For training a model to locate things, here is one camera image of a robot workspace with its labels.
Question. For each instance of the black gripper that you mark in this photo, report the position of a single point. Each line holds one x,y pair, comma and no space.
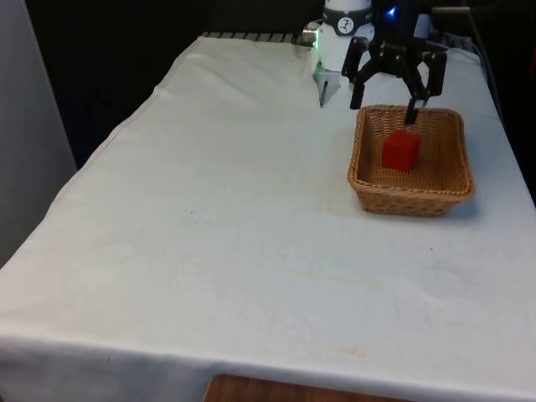
395,21

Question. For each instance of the wicker basket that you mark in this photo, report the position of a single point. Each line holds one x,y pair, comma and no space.
412,167

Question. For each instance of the red cube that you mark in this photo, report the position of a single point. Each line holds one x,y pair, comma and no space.
400,151

